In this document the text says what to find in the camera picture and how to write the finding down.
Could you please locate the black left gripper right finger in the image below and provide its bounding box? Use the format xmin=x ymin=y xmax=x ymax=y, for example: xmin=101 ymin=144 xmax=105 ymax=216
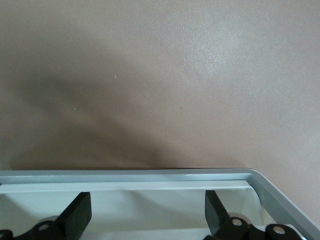
xmin=204 ymin=189 xmax=308 ymax=240

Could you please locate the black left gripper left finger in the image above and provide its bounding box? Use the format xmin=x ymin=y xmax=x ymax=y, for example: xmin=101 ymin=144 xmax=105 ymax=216
xmin=0 ymin=191 xmax=93 ymax=240

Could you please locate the white drawer cabinet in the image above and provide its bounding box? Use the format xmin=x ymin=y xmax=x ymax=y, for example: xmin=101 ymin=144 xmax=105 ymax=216
xmin=0 ymin=167 xmax=320 ymax=240

